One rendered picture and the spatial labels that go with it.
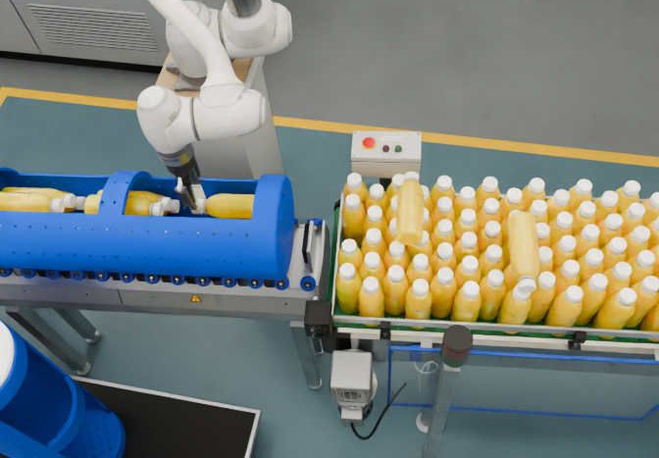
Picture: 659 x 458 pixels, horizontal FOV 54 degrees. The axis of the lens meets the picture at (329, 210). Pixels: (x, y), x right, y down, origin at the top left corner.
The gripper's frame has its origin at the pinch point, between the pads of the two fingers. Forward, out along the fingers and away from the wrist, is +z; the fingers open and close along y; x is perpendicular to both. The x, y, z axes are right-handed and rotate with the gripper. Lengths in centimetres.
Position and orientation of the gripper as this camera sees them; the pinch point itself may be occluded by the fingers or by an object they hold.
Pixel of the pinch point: (196, 199)
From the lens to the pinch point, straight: 183.1
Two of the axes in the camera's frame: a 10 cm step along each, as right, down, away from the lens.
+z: 0.7, 5.4, 8.4
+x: 9.9, 0.3, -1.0
